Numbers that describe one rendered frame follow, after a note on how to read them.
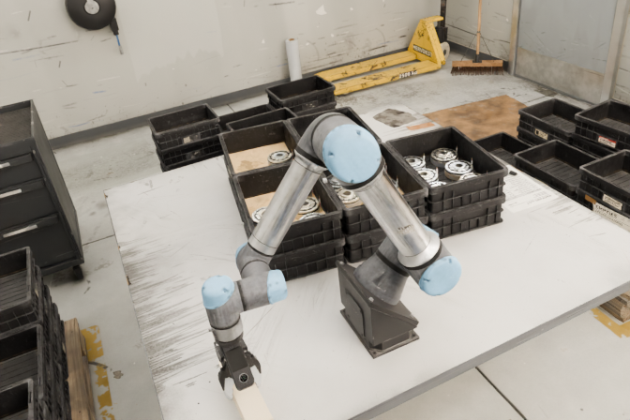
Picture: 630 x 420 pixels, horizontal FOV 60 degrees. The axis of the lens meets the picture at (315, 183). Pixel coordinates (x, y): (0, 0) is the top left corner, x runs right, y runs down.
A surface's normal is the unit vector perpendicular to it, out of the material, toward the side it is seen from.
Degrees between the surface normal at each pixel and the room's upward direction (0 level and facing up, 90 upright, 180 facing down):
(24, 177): 90
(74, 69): 90
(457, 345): 0
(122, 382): 0
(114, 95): 90
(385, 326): 90
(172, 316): 0
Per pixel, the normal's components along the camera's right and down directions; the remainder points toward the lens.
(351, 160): 0.22, 0.27
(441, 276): 0.36, 0.46
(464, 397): -0.11, -0.85
